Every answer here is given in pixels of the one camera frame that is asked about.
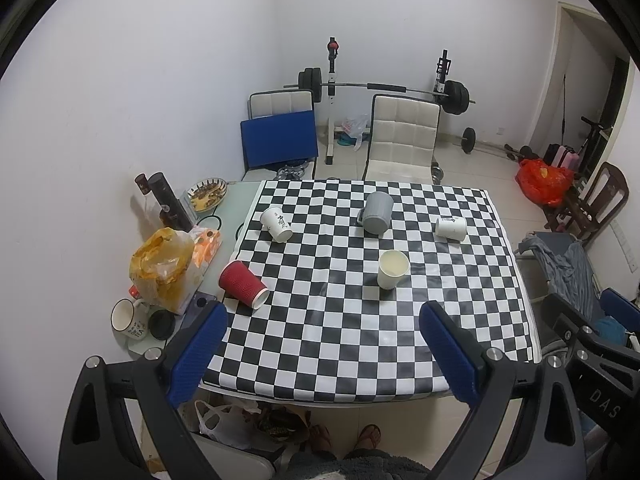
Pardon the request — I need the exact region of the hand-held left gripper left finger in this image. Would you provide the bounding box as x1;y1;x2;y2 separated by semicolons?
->
56;300;229;480

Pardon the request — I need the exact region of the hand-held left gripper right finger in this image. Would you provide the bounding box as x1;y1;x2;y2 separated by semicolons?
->
419;301;587;480

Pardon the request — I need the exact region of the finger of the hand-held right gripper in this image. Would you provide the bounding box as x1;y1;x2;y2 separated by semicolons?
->
541;293;601;348
599;287;640;335

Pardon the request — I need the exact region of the red ribbed paper cup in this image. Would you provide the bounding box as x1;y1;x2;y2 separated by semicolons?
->
218;260;270;310

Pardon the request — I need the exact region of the cream paper cup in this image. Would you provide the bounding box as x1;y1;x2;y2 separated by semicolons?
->
377;249;411;291

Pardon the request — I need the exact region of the white printed paper cup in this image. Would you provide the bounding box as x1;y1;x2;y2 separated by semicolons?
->
259;206;294;244

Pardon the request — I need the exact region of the teal cloth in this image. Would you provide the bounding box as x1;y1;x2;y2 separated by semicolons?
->
595;316;629;347

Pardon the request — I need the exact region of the black round lid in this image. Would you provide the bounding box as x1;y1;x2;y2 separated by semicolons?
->
148;309;176;341

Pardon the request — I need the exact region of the grey box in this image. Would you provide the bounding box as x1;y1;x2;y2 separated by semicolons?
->
177;289;219;334

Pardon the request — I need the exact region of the grey cloth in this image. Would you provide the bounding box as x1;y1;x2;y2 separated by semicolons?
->
517;232;602;322

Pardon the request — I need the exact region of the white blue-print mug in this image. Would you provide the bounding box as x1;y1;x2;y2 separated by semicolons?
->
110;298;151;344

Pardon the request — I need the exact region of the white plastic bag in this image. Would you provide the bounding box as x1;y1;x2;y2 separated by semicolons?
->
193;399;262;451

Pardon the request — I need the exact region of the yellow plastic bag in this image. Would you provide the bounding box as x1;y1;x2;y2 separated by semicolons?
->
129;227;196;314

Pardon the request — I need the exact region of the black white checkered tablecloth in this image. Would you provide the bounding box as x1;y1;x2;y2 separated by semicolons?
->
199;178;544;404

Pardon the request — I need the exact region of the orange snack packet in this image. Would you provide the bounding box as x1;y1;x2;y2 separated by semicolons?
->
188;226;223;272

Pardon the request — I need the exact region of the dark patterned bag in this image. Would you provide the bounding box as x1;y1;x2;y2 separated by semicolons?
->
259;406;312;444

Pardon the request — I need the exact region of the brown wooden chair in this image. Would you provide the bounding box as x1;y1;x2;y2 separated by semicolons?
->
544;162;630;247

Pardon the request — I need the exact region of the person's right foot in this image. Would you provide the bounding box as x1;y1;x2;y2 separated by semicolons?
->
349;423;384;459

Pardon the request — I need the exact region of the grey stool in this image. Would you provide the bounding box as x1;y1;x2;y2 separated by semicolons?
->
191;432;277;480

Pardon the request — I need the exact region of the red plastic bag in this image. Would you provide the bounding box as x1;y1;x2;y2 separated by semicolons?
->
515;158;575;207

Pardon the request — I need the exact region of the person's grey fuzzy clothing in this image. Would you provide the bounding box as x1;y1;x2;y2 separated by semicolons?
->
289;449;432;480

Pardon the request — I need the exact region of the dark cylindrical bottle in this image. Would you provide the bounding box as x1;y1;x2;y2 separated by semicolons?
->
147;172;194;232

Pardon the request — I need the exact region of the glass dish with snacks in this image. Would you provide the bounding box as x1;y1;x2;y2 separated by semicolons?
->
185;177;229;213

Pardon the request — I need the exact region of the grey mug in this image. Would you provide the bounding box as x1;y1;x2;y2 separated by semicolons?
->
356;191;394;235

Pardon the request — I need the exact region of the black scooter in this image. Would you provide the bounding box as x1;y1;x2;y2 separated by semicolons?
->
579;116;614;172

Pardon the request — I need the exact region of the small barbell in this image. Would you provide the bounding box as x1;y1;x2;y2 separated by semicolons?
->
460;127;534;162

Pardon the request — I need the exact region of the white padded chair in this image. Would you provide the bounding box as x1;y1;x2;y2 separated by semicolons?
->
362;93;444;184
248;89;317;182

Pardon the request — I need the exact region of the blue board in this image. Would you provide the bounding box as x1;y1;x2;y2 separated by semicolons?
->
240;108;320;170

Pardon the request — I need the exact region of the barbell with black plates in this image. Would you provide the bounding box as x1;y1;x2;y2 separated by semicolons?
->
283;67;473;114

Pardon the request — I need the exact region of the clear plastic bag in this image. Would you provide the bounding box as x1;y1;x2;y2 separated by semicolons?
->
341;113;371;151

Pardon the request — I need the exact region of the white barbell rack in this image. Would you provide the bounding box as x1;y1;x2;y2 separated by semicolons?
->
322;36;454;166

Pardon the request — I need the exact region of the door frame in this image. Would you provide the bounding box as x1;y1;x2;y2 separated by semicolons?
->
529;2;632;162

